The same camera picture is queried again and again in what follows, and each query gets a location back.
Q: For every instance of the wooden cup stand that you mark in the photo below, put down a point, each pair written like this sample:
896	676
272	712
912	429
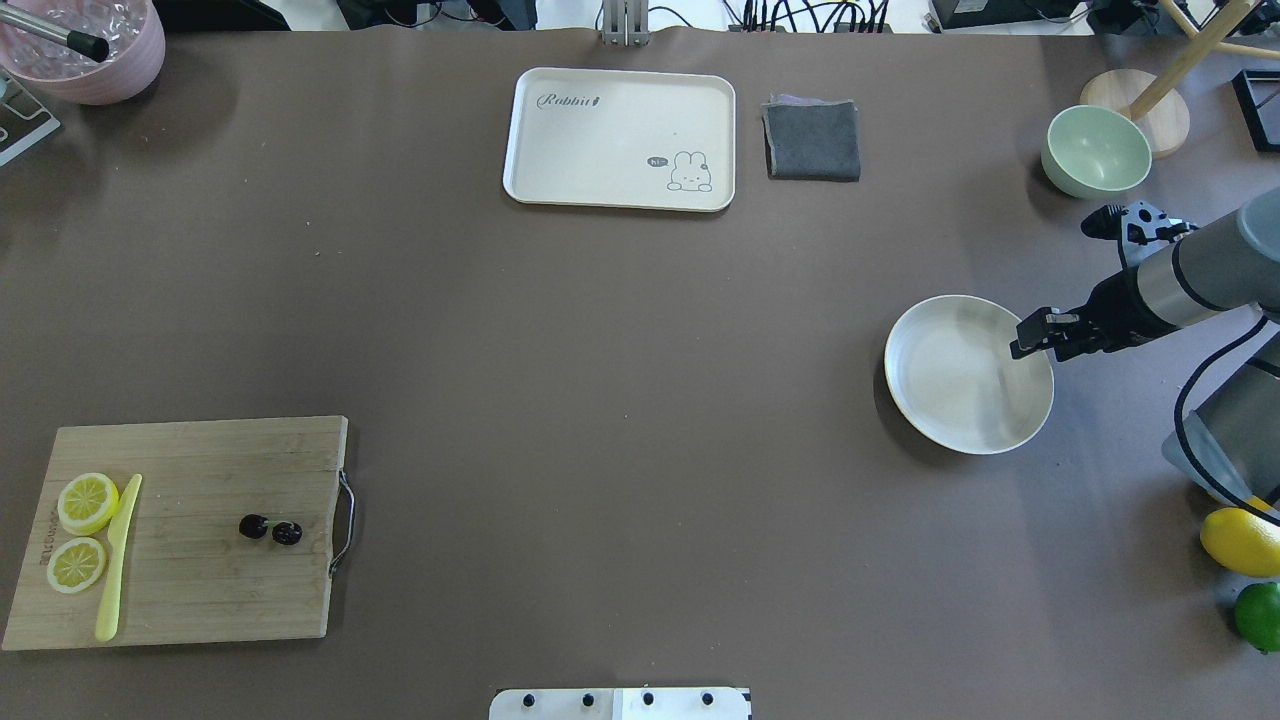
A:
1153	103

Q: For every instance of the white round plate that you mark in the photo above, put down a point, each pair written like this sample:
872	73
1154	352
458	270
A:
949	370

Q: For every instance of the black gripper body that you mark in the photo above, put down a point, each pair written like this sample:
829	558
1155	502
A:
1112	308

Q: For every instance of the aluminium frame post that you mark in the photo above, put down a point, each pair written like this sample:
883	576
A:
624	23

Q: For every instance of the grey folded cloth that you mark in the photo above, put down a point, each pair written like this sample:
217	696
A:
812	140

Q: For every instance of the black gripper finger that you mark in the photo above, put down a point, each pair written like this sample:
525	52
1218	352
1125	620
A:
1044	330

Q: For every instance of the mint green bowl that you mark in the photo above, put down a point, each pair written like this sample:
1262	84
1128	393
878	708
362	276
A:
1090	152

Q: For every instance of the yellow lemon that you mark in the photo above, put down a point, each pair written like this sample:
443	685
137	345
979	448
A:
1241	542

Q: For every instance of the yellow plastic knife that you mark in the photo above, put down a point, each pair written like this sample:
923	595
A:
110	605

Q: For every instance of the wooden cutting board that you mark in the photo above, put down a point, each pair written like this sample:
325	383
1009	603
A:
190	577

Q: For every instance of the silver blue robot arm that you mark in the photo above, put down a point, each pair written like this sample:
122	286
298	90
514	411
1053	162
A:
1173	275

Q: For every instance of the dark red cherry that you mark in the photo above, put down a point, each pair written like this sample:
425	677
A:
286	533

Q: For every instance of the green lime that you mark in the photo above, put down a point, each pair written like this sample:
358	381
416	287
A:
1256	616

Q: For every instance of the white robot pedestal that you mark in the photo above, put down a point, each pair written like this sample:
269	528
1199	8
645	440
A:
714	702

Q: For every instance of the pink bowl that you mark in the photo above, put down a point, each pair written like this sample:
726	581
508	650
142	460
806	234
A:
90	52

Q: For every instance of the cream rabbit tray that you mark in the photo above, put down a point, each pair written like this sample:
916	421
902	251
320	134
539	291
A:
622	139

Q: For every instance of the lemon slice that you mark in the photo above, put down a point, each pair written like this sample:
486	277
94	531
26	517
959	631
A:
87	504
76	565

